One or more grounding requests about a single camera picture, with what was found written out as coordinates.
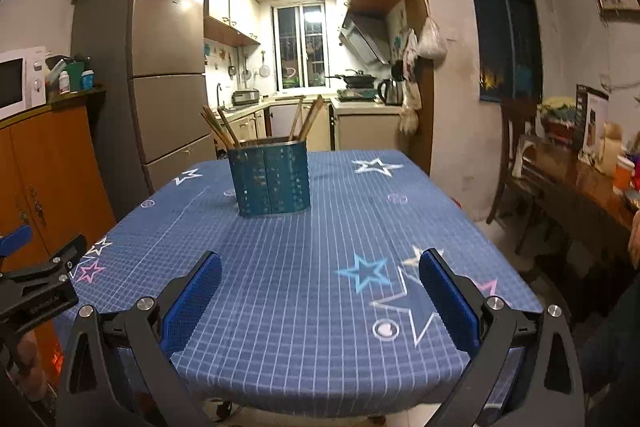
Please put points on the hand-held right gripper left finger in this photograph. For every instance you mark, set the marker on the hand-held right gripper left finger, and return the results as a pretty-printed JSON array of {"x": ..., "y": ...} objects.
[{"x": 195, "y": 297}]

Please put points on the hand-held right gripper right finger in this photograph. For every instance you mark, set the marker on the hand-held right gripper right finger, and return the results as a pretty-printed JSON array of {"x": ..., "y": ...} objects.
[{"x": 450, "y": 302}]

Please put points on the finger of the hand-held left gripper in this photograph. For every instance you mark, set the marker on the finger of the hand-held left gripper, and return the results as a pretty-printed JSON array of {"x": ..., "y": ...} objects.
[
  {"x": 55, "y": 269},
  {"x": 15, "y": 241}
]

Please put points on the teal perforated utensil holder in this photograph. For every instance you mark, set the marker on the teal perforated utensil holder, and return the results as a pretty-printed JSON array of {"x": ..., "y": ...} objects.
[{"x": 270, "y": 179}]

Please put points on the bunch of wooden chopsticks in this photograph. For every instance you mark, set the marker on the bunch of wooden chopsticks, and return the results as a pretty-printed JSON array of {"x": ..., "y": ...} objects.
[{"x": 231, "y": 137}]

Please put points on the person's left hand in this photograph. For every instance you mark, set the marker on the person's left hand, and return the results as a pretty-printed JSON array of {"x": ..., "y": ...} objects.
[{"x": 30, "y": 367}]

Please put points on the orange wooden cabinet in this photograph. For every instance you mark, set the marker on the orange wooden cabinet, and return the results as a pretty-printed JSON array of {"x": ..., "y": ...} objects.
[{"x": 55, "y": 177}]

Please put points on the blue star printed tablecloth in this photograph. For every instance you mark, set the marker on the blue star printed tablecloth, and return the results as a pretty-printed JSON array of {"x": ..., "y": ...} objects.
[{"x": 310, "y": 267}]

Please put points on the white microwave oven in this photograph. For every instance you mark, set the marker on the white microwave oven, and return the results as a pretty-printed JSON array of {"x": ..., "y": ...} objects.
[{"x": 20, "y": 82}]

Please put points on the white bottle red label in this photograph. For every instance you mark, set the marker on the white bottle red label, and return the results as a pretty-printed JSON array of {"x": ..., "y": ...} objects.
[{"x": 64, "y": 84}]

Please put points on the brown wooden side table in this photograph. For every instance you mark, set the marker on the brown wooden side table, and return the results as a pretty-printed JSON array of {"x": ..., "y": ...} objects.
[{"x": 560, "y": 177}]

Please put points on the person's dark clothing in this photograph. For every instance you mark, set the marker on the person's dark clothing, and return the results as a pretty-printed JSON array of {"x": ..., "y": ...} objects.
[{"x": 615, "y": 337}]

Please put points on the green plastic container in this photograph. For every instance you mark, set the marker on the green plastic container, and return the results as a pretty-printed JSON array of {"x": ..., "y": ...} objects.
[{"x": 75, "y": 77}]

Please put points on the white bottle blue label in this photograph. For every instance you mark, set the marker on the white bottle blue label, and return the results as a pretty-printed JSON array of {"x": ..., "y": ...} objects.
[{"x": 88, "y": 82}]

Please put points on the dark wooden chair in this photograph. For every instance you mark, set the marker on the dark wooden chair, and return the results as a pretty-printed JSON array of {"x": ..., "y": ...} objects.
[{"x": 515, "y": 122}]

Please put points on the beige hanging bag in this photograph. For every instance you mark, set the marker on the beige hanging bag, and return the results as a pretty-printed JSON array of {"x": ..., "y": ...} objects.
[{"x": 410, "y": 109}]

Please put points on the black toaster oven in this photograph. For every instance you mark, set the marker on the black toaster oven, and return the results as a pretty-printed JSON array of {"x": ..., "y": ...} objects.
[{"x": 246, "y": 97}]

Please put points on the red white packet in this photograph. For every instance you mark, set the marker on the red white packet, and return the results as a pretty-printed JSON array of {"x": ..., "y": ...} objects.
[{"x": 632, "y": 192}]

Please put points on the orange cup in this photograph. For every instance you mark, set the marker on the orange cup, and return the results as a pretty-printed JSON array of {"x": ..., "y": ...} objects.
[{"x": 624, "y": 177}]

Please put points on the steel electric kettle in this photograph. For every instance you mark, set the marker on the steel electric kettle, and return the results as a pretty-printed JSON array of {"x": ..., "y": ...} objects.
[{"x": 391, "y": 93}]

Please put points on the beige paper bag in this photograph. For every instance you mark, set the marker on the beige paper bag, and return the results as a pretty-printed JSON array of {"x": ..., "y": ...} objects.
[{"x": 610, "y": 149}]

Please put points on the gas stove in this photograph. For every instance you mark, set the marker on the gas stove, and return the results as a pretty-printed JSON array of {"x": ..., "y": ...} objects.
[{"x": 357, "y": 95}]

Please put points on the black product box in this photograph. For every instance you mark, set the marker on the black product box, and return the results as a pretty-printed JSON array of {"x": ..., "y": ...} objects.
[{"x": 590, "y": 122}]

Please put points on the hanging metal ladle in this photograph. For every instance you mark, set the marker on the hanging metal ladle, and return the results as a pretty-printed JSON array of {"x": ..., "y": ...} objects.
[
  {"x": 232, "y": 69},
  {"x": 247, "y": 73}
]

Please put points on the grey refrigerator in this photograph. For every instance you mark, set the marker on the grey refrigerator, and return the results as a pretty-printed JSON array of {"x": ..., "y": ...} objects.
[{"x": 165, "y": 57}]

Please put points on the hanging metal strainer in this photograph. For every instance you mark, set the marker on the hanging metal strainer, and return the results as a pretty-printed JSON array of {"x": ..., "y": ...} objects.
[{"x": 265, "y": 69}]

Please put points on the black hanging pan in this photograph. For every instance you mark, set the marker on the black hanging pan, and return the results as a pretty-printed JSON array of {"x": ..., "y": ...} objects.
[{"x": 397, "y": 69}]

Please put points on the black wok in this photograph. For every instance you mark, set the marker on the black wok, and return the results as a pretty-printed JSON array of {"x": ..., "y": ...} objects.
[{"x": 357, "y": 80}]

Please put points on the white hanging cloth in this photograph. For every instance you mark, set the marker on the white hanging cloth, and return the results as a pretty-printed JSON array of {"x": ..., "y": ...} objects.
[{"x": 410, "y": 57}]

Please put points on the white hanging plastic bag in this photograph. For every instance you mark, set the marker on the white hanging plastic bag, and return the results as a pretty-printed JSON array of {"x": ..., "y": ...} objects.
[{"x": 432, "y": 42}]

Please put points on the dark room window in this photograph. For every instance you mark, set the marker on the dark room window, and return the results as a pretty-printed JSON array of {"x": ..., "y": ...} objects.
[{"x": 505, "y": 42}]

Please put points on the kitchen window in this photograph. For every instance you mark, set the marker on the kitchen window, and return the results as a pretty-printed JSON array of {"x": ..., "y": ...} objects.
[{"x": 300, "y": 49}]

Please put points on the steel range hood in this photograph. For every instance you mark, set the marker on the steel range hood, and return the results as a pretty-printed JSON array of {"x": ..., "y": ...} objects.
[{"x": 365, "y": 39}]

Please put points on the beige wall cabinets brown underside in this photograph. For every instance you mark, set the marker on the beige wall cabinets brown underside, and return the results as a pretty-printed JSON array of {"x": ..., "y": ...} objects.
[{"x": 230, "y": 7}]

